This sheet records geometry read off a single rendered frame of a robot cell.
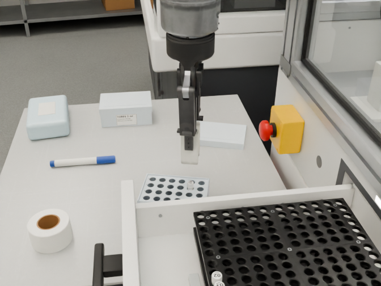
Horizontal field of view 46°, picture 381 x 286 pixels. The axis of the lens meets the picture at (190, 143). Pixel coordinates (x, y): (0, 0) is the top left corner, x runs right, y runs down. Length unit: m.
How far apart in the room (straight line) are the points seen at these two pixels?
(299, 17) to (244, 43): 0.45
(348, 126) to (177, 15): 0.30
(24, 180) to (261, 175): 0.49
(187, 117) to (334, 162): 0.25
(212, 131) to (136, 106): 0.20
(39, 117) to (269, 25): 0.66
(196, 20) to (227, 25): 0.63
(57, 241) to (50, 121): 0.38
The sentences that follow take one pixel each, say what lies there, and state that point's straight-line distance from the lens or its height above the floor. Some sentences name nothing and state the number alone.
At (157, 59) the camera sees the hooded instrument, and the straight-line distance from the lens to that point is 1.28.
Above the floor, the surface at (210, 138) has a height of 0.78.
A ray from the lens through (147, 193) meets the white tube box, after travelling 0.86.
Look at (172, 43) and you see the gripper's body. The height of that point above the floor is 1.09.
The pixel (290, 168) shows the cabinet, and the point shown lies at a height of 0.78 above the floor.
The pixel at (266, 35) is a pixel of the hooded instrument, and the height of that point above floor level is 0.90.
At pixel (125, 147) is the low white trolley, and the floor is 0.76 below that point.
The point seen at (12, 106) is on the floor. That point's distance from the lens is 3.04.
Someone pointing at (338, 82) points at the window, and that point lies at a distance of 0.77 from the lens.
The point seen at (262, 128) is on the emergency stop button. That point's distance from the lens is 0.87.
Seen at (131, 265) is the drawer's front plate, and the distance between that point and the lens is 0.54.
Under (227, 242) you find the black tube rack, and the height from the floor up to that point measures 0.90.
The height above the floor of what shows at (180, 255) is 0.84.
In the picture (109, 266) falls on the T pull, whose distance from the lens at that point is 0.56.
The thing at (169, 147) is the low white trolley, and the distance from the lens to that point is 1.03.
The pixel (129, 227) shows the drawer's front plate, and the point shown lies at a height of 0.93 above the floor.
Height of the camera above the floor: 1.32
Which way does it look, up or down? 32 degrees down
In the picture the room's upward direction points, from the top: straight up
